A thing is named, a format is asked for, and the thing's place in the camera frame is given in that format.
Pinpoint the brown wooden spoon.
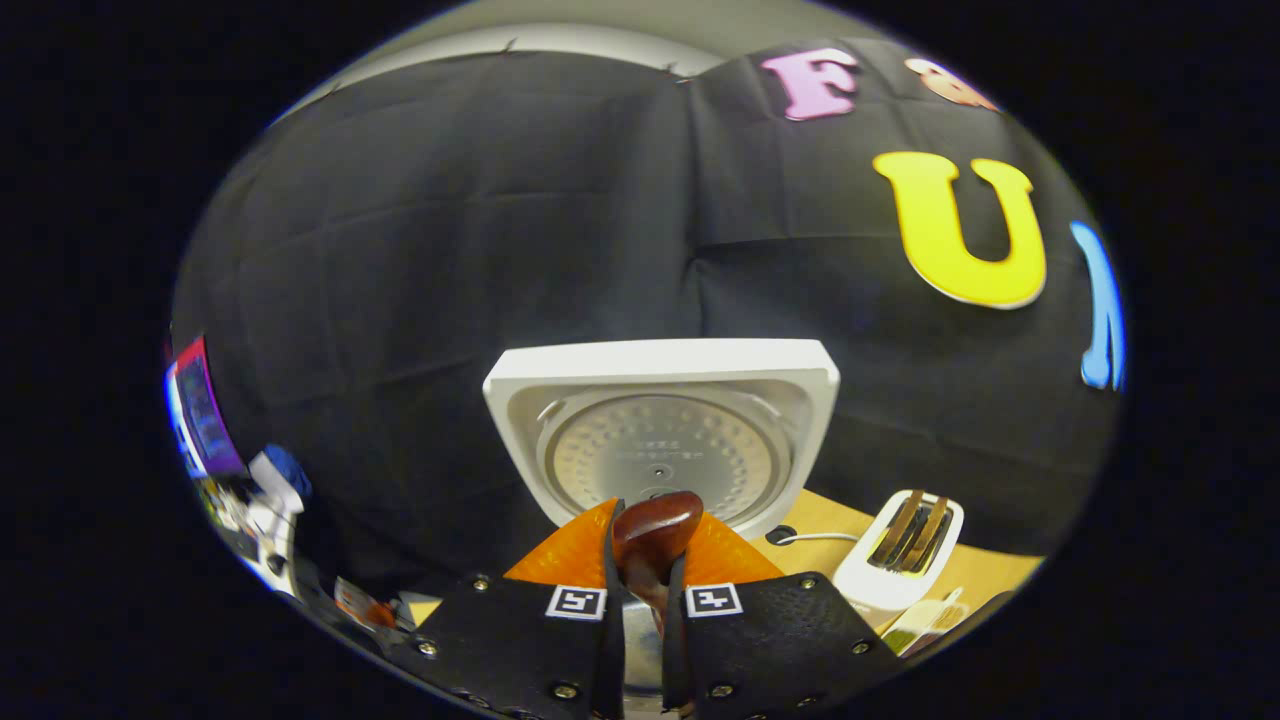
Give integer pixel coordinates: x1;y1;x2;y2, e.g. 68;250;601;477
612;490;705;636

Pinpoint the purple lit screen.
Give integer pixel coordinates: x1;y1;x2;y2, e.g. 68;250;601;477
165;335;246;481

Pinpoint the black backdrop cloth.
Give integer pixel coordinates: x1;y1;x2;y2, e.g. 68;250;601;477
170;40;1126;601

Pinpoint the brown bread slice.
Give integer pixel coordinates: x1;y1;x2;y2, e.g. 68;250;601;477
868;490;926;567
895;497;951;573

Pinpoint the white toaster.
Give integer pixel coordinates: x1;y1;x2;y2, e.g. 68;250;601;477
832;489;966;613

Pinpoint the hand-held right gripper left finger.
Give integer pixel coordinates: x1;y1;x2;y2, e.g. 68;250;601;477
385;497;627;720

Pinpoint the white power cable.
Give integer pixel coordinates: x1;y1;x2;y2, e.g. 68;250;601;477
765;525;861;549

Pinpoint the white divided dish of beans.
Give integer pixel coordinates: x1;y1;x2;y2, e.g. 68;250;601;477
880;590;967;657

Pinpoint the white rice cooker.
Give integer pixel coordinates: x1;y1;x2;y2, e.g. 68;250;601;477
483;338;841;711

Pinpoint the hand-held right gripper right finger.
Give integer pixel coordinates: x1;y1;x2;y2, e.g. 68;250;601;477
662;510;906;720

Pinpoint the white and blue device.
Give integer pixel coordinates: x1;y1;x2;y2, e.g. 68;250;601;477
195;445;313;601

